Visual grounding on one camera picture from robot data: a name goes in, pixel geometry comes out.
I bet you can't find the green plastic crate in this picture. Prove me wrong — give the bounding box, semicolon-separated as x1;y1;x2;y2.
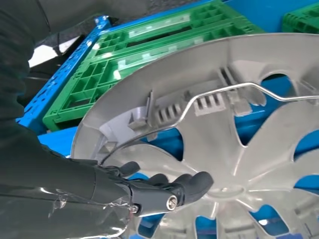
93;0;249;47
42;18;265;132
282;2;319;34

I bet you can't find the blue metal shelf rack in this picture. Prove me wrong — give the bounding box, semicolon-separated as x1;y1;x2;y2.
16;0;319;239

